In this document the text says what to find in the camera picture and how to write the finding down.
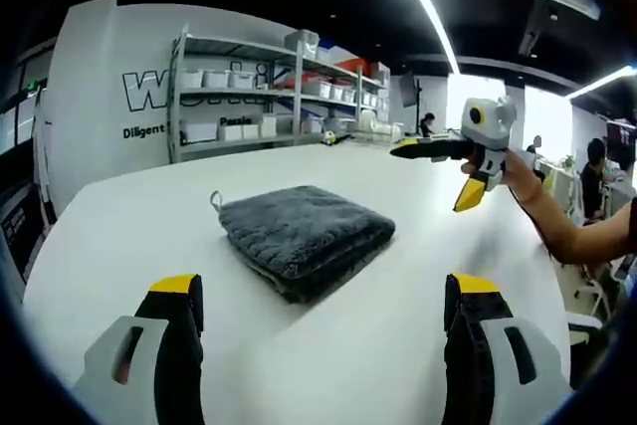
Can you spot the black monitor on stand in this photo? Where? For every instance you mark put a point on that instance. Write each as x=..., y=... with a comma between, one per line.
x=408, y=89

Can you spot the person's right hand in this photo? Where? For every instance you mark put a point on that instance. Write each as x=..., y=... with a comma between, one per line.
x=522, y=181

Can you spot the short ceiling light strip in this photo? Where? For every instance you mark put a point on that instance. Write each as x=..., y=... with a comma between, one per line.
x=604, y=79

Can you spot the grey metal shelf rack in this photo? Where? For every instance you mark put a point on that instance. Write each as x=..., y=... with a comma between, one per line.
x=297, y=96

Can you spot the rows of white storage boxes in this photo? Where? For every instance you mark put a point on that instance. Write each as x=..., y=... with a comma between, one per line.
x=239, y=79

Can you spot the grey towel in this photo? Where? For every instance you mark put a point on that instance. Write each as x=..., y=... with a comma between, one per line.
x=303, y=238

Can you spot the white office chair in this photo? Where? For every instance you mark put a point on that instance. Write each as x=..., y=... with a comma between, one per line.
x=594, y=290

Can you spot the long ceiling light strip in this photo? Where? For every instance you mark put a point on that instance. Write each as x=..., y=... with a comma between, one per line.
x=428, y=7

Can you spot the yellow and black tool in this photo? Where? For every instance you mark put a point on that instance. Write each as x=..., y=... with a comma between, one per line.
x=336, y=138

